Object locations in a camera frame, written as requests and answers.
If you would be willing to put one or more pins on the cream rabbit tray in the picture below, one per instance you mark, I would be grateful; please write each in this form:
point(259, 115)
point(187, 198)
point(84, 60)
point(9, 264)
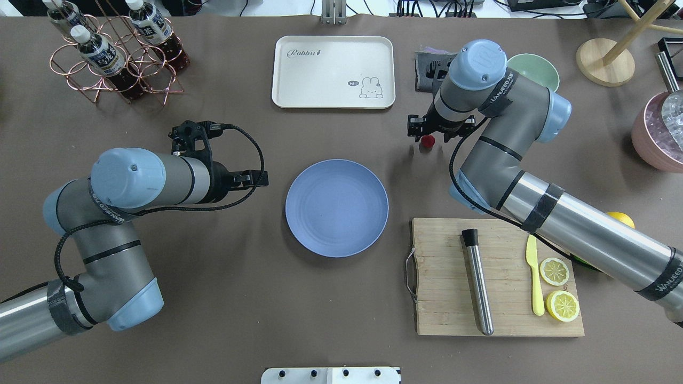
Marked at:
point(333, 72)

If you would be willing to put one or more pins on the lemon half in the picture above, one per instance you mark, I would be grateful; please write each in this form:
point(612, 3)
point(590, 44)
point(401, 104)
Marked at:
point(562, 305)
point(554, 271)

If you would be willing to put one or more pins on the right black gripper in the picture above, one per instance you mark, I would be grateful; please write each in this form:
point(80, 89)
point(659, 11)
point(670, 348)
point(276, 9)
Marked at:
point(447, 124)

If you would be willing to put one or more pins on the metal ice scoop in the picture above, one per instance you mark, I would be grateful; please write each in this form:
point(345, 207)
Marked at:
point(671, 109)

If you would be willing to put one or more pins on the blue plate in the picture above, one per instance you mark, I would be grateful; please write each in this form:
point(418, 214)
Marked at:
point(337, 208)

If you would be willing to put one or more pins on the copper wire bottle rack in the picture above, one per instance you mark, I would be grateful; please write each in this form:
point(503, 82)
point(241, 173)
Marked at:
point(157, 78)

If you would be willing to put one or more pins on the pink ice bucket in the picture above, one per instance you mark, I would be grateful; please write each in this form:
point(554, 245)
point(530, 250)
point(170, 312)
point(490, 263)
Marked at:
point(652, 140)

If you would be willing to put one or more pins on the tea bottle rear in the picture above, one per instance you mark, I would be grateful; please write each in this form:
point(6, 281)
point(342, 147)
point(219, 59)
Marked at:
point(65, 15)

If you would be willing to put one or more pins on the lemon half upper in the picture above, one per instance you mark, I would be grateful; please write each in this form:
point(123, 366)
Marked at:
point(554, 271)

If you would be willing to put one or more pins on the lemon half lower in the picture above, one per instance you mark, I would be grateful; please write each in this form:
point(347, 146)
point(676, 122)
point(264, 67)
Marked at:
point(562, 305)

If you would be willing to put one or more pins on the steel muddler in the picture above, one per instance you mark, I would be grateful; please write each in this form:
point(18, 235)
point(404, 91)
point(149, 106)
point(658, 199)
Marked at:
point(471, 243)

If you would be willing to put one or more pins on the green lime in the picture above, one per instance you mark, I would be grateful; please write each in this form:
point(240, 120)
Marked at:
point(582, 262)

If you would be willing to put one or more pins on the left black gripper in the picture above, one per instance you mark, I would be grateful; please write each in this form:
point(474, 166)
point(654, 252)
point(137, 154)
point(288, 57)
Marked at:
point(221, 184)

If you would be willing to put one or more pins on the wooden cutting board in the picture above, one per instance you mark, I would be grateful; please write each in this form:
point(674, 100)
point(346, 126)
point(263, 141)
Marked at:
point(445, 304)

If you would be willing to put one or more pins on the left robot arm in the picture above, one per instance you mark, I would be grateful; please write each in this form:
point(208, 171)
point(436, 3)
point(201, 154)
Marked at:
point(119, 287)

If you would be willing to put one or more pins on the yellow plastic knife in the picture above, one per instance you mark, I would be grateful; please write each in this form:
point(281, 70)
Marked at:
point(532, 261)

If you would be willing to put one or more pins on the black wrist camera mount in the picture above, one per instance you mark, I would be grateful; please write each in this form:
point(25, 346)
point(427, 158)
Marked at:
point(190, 139)

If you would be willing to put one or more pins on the green ceramic bowl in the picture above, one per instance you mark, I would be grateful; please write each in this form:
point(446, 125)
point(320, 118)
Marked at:
point(535, 68)

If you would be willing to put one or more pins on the tea bottle front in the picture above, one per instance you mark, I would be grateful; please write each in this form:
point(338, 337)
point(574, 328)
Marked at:
point(104, 57)

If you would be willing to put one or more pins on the tea bottle middle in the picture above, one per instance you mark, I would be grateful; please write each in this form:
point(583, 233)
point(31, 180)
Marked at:
point(155, 31)

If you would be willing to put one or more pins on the grey folded cloth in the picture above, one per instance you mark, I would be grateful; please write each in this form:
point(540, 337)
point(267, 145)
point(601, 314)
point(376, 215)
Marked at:
point(431, 67)

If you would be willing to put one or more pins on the wooden cup tree stand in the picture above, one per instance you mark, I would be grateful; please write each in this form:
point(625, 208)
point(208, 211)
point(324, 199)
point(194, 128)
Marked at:
point(609, 63)

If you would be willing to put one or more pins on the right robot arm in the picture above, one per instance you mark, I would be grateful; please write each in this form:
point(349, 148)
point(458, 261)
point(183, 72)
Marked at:
point(509, 113)

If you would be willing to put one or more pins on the red strawberry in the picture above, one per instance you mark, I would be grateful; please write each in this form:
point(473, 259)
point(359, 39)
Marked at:
point(427, 141)

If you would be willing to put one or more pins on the white control box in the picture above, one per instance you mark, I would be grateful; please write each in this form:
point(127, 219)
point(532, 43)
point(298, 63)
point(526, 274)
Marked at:
point(344, 374)

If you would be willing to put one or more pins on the tea bottle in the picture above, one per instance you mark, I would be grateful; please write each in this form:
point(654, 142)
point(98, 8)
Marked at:
point(65, 15)
point(104, 57)
point(155, 31)

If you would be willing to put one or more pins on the whole yellow lemon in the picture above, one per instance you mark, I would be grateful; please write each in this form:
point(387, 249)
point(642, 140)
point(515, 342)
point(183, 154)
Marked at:
point(623, 218)

